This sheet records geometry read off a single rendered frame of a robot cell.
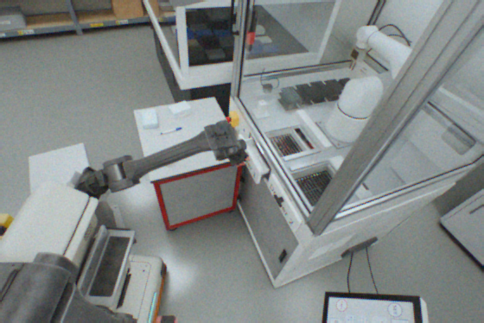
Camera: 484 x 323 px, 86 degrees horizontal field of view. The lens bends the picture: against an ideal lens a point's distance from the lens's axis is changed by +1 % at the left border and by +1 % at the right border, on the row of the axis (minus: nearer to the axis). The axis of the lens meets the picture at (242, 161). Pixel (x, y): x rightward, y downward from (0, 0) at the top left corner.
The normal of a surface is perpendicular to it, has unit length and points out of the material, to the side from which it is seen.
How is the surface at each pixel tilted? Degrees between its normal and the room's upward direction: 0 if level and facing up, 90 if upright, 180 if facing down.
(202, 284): 0
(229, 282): 0
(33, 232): 42
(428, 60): 90
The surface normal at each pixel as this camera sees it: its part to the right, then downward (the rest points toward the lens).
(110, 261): 0.10, -0.63
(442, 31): -0.92, 0.24
